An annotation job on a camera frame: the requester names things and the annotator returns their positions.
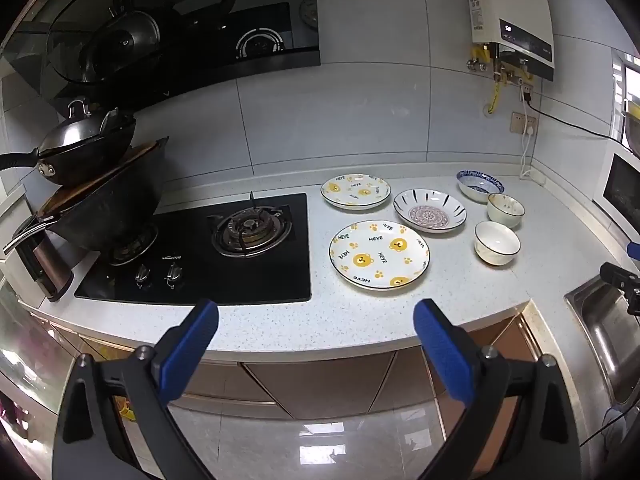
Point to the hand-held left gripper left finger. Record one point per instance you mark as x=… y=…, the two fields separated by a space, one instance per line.
x=192 y=340

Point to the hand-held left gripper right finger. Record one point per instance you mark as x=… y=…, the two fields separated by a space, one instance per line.
x=442 y=350

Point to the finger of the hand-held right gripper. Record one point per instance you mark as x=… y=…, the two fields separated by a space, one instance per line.
x=620 y=277
x=635 y=251

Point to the large bear print plate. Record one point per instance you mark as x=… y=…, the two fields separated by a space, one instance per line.
x=377 y=255

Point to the white flower print bowl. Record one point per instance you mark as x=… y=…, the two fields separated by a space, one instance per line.
x=505 y=210
x=495 y=245

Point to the striped mandala pattern plate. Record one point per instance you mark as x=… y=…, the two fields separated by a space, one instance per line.
x=430 y=212

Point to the blue floral bowl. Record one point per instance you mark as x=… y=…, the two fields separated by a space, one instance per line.
x=475 y=190

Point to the small bear print plate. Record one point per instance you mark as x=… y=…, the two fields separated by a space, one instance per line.
x=355 y=191

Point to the stainless steel sink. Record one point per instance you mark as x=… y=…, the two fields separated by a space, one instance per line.
x=610 y=330

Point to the white microwave oven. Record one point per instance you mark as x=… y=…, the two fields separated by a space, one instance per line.
x=620 y=190

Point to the black glass gas stove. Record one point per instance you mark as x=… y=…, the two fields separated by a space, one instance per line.
x=280 y=260

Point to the brown base cabinet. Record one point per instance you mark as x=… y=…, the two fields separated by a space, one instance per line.
x=320 y=385

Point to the brown metal kettle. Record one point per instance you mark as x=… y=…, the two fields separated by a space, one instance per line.
x=52 y=270

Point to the large black wok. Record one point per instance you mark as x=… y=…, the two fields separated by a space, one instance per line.
x=110 y=205

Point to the sliding glass door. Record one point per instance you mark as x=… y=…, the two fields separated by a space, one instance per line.
x=30 y=350

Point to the kitchen window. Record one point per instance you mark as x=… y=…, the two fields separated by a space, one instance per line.
x=630 y=85

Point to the round wooden board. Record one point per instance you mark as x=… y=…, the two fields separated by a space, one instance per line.
x=135 y=152

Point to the small black wok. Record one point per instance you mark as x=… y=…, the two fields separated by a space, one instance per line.
x=85 y=157

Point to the metal spatula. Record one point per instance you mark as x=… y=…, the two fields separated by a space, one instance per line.
x=109 y=120

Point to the dark metal wok lid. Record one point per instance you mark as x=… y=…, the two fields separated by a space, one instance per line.
x=75 y=135

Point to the white gas water heater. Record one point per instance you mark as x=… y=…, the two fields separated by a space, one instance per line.
x=510 y=5

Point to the black glass range hood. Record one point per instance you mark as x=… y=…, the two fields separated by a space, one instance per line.
x=200 y=10

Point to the beige double wall outlet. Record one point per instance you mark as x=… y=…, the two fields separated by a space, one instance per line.
x=517 y=122

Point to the small white wall outlet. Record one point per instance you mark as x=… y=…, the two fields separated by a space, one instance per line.
x=527 y=94

